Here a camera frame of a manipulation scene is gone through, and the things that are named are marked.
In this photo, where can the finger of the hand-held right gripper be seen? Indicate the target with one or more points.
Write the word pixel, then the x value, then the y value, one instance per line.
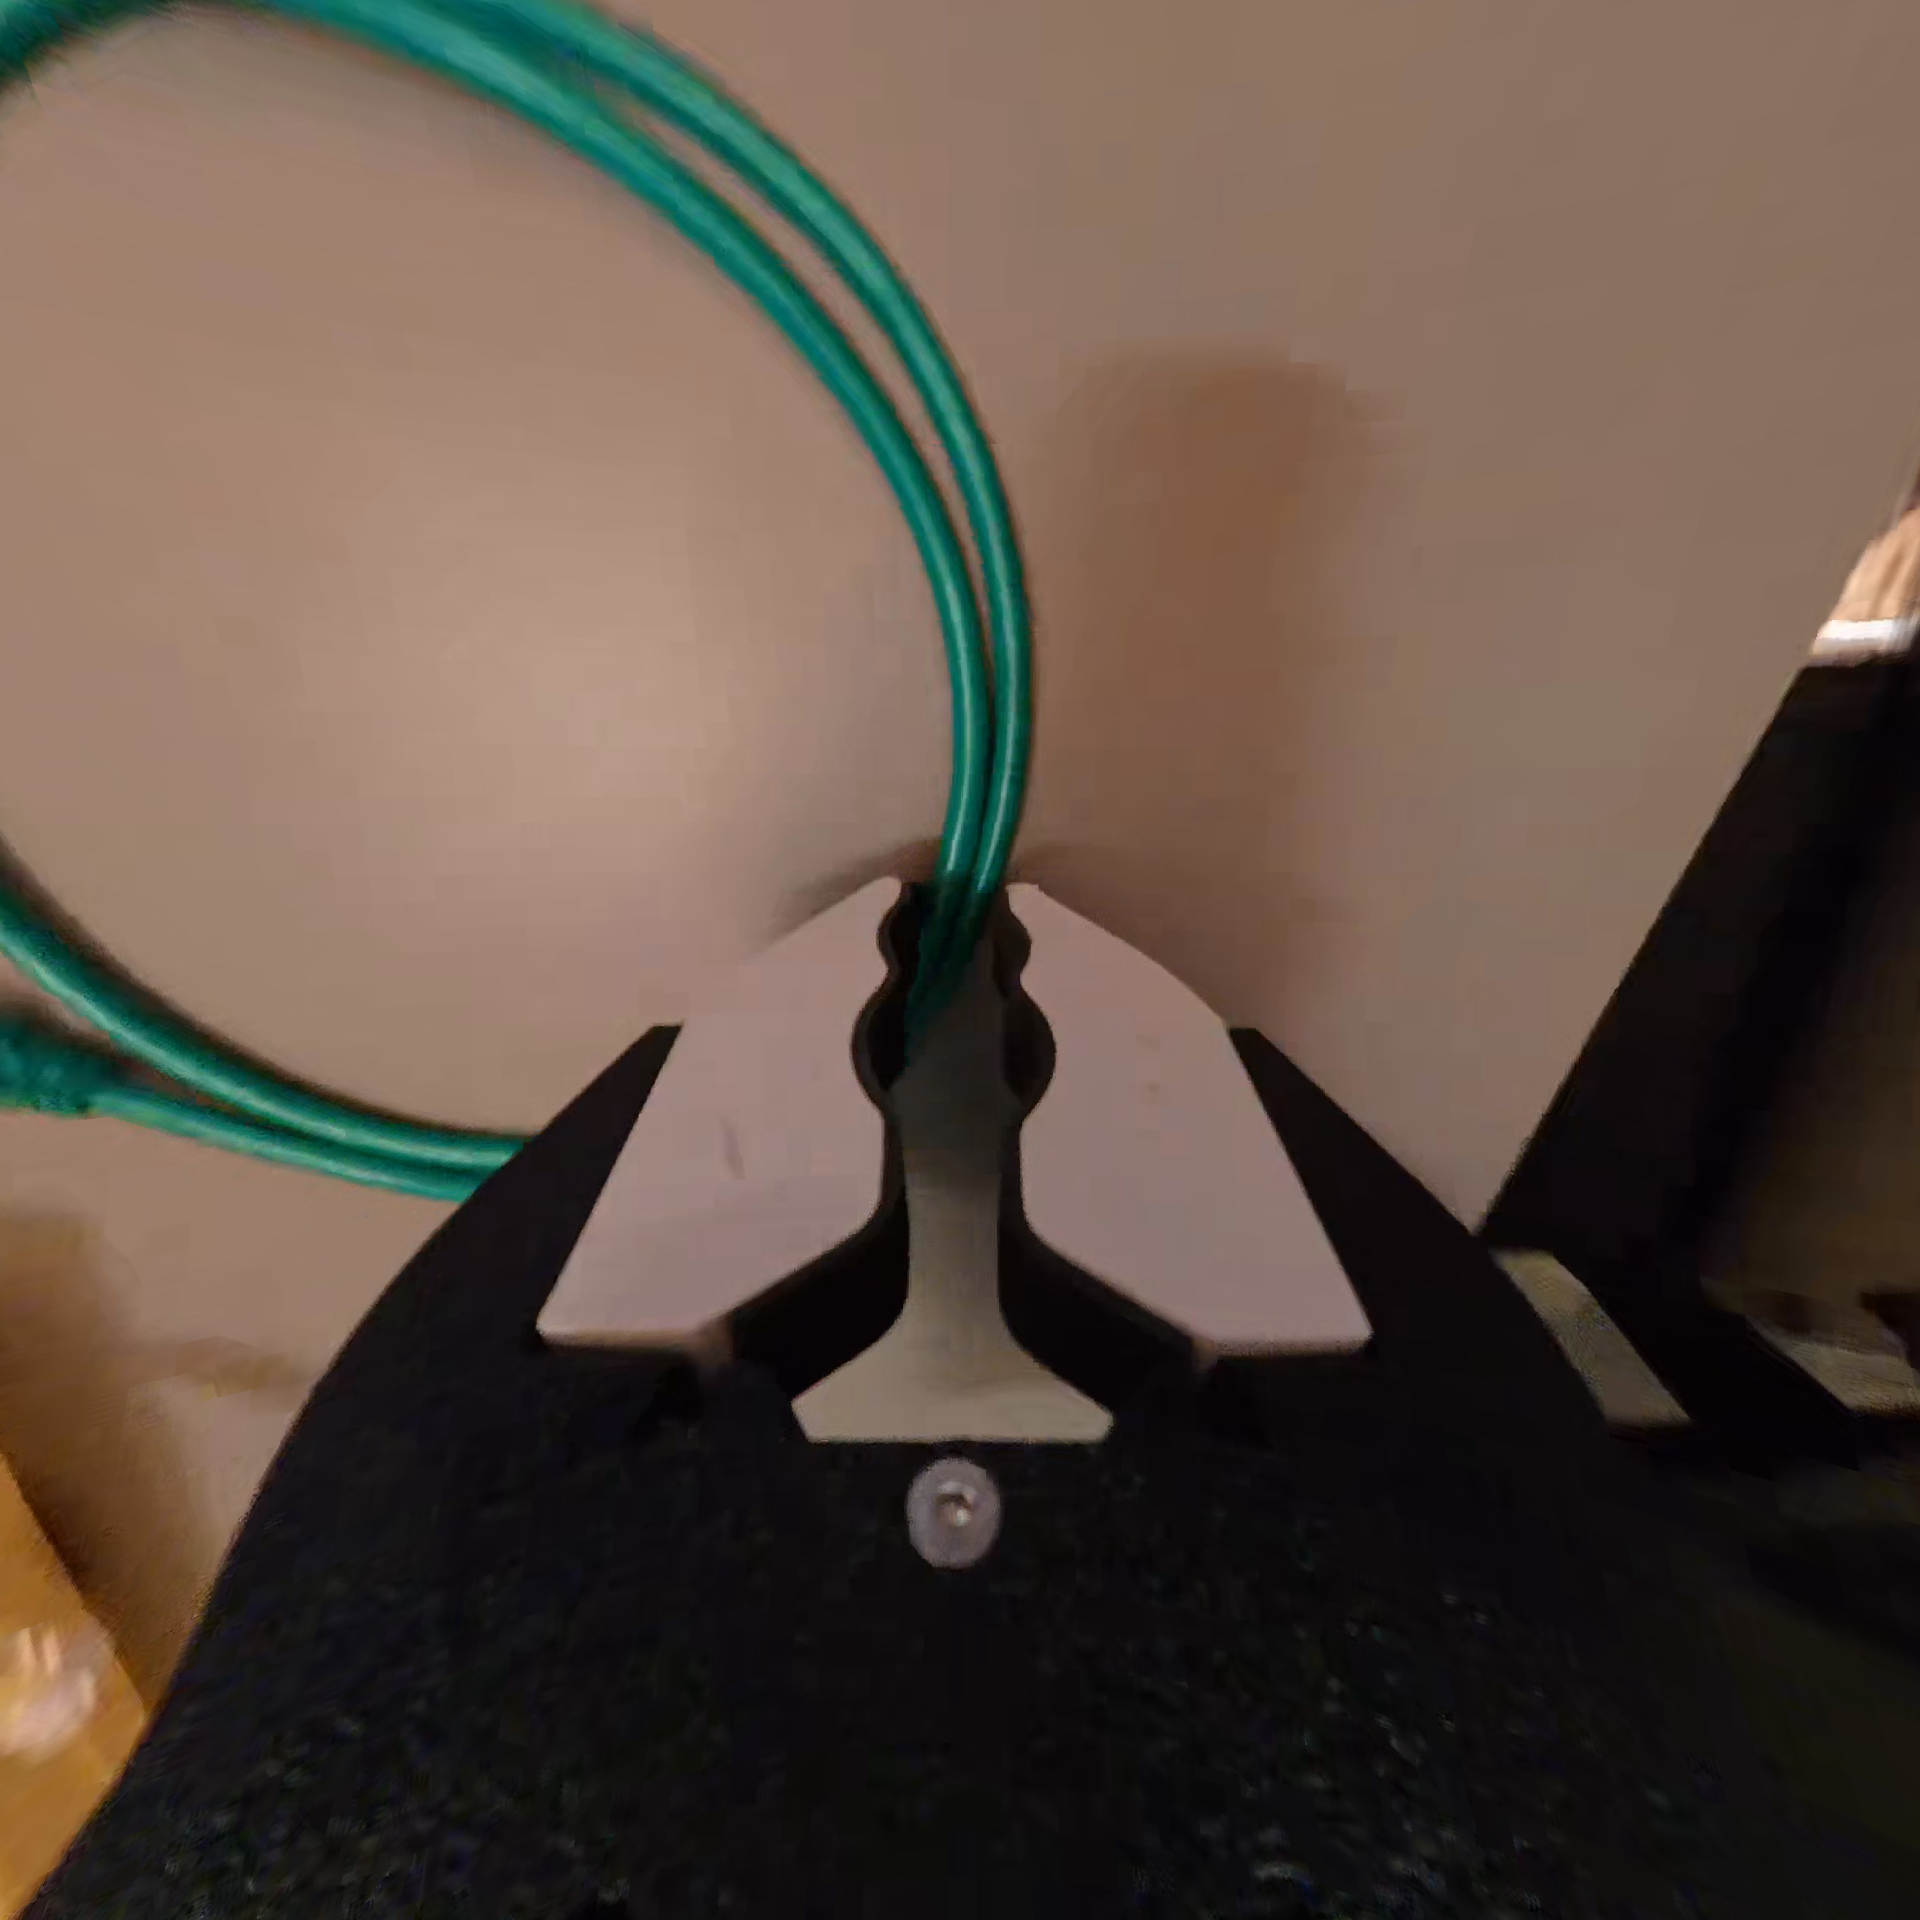
pixel 749 1155
pixel 1814 1349
pixel 1154 1155
pixel 1598 1336

